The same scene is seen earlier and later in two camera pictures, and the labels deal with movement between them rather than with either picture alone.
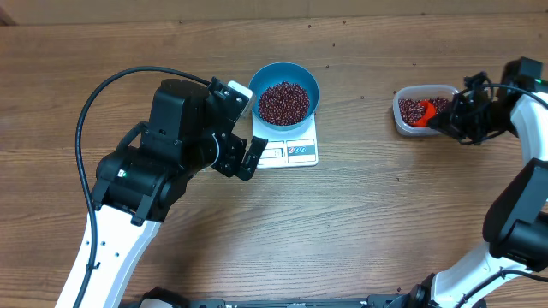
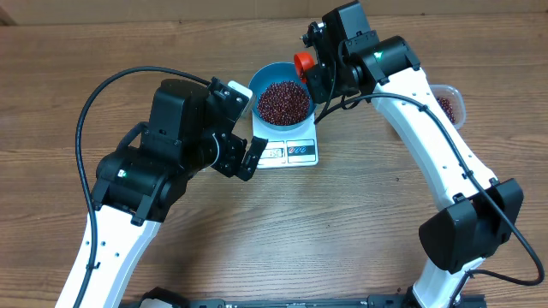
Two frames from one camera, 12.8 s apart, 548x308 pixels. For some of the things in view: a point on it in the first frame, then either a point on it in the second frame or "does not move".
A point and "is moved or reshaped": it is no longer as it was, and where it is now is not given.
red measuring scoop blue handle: x=430 y=111 is moved or reshaped
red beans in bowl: x=283 y=103 does not move
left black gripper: x=234 y=151 does not move
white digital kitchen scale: x=290 y=149 does not move
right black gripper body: x=464 y=116 → x=319 y=81
